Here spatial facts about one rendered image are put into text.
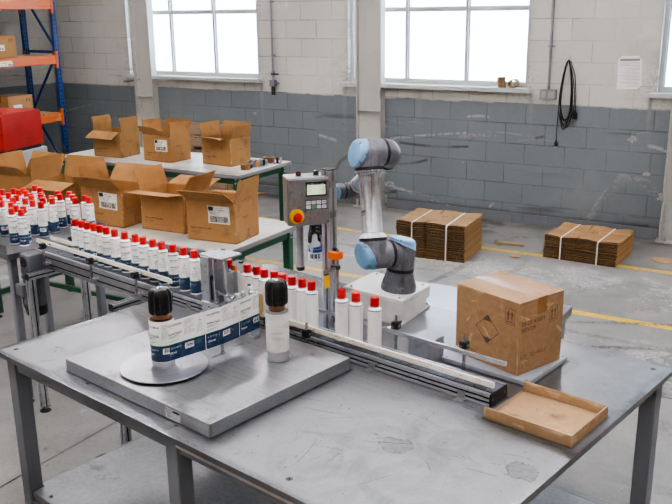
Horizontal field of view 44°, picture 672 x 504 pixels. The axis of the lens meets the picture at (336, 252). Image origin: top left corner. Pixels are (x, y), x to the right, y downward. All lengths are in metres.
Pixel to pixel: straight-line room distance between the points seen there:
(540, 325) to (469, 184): 5.87
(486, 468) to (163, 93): 8.91
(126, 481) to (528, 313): 1.80
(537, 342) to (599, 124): 5.45
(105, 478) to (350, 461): 1.51
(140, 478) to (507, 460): 1.74
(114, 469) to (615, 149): 5.89
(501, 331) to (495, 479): 0.73
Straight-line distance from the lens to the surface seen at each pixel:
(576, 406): 2.91
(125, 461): 3.87
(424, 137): 8.98
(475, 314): 3.10
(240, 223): 4.98
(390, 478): 2.44
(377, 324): 3.08
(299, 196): 3.25
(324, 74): 9.48
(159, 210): 5.35
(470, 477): 2.46
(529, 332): 3.03
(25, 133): 8.58
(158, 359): 3.02
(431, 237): 7.34
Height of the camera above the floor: 2.09
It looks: 16 degrees down
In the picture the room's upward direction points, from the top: 1 degrees counter-clockwise
